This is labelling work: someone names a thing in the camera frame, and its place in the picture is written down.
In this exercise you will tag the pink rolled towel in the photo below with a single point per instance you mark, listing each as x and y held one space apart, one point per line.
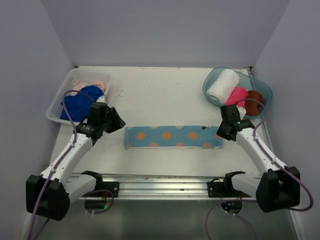
238 93

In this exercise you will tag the aluminium mounting rail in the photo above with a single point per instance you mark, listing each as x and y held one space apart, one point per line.
137 187

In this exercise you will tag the white plastic laundry basket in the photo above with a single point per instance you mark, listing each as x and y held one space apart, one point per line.
78 91

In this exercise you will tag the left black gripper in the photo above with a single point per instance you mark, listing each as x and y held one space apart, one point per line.
118 123

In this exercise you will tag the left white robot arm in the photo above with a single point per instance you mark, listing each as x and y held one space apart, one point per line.
50 194

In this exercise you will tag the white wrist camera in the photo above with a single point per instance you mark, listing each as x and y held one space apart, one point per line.
242 112
102 99

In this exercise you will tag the brown rolled towel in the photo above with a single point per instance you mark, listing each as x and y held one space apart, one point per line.
253 108

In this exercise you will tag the dark blue cloth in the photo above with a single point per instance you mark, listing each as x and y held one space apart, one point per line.
78 105

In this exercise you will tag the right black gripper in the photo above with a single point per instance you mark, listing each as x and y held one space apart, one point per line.
221 133

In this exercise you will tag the white towel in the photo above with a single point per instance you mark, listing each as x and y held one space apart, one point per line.
223 86

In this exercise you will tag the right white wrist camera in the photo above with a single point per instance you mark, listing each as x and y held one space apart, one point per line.
242 112

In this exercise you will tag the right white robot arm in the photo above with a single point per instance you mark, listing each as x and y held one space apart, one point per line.
277 187

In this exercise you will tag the teal transparent plastic bin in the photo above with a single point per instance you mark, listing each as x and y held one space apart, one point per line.
245 81

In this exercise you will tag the pink cloth in basket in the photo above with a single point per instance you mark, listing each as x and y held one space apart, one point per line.
98 83

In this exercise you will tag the light blue patterned cloth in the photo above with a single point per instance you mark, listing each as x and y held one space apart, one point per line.
172 137

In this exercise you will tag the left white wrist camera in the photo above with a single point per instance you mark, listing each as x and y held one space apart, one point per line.
102 99

